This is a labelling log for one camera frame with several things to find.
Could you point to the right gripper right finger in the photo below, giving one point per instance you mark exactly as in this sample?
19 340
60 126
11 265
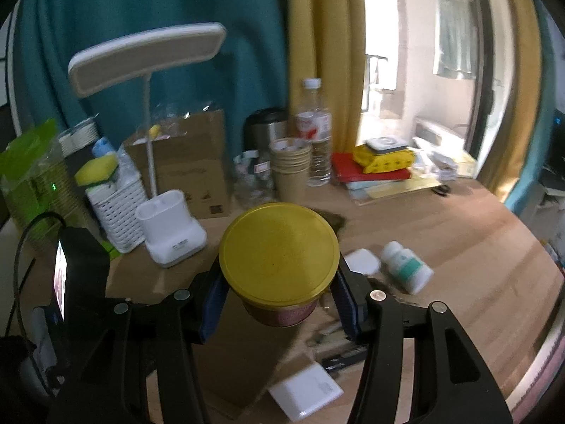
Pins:
452 382

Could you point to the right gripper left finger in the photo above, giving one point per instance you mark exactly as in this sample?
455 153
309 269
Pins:
140 339

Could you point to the cardboard box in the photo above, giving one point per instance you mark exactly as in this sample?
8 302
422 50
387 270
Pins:
238 361

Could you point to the black car key with keys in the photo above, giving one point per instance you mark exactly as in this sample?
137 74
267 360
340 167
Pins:
334 351

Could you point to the white pill bottle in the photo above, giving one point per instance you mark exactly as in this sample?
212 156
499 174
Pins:
406 267

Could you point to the yellow lid can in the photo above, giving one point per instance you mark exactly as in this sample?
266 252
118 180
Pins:
279 258

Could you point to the white power adapter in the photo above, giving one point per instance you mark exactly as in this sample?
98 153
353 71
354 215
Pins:
305 392

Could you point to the white earbuds case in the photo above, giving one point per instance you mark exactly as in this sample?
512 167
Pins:
363 261

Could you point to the white desk lamp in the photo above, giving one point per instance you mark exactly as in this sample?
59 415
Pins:
171 233

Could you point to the white perforated plastic basket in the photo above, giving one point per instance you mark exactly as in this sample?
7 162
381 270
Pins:
116 211

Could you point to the clear patterned glass jar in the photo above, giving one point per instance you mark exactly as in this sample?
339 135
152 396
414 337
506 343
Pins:
254 185

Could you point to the yellow green sponge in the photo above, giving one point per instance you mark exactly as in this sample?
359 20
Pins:
97 171

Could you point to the brown lamp packaging box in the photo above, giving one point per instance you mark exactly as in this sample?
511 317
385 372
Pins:
189 154

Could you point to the green paper cup package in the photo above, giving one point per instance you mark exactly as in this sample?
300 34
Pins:
35 179

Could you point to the black scissors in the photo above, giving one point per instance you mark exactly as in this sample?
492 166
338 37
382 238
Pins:
442 190

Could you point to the stack of brown paper cups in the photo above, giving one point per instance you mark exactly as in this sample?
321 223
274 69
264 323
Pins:
290 160

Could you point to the stainless steel thermos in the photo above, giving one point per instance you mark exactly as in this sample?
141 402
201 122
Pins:
262 128

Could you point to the yellow snack package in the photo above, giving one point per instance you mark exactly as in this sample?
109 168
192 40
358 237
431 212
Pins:
372 162

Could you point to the white scale device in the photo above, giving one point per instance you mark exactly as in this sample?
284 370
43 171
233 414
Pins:
386 144

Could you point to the clear water bottle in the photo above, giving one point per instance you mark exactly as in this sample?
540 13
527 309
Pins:
313 122

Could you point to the hanging clothes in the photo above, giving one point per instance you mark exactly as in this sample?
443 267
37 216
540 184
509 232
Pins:
455 52

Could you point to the teal curtain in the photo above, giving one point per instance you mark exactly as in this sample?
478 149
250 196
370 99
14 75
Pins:
248 73

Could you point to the yellow curtain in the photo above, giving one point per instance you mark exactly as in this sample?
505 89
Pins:
326 40

